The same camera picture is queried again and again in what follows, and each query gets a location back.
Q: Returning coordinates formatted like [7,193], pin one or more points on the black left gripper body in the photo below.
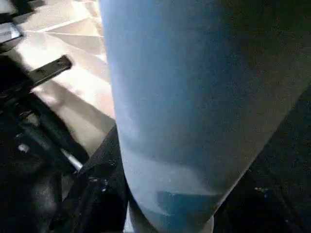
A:
[29,126]

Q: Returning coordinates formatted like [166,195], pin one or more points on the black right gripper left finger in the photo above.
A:
[102,189]

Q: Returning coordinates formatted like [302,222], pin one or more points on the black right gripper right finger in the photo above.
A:
[272,206]

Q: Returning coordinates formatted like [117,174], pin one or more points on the white plastic table top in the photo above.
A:
[73,48]

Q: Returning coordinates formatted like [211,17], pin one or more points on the white plastic table leg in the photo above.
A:
[182,97]

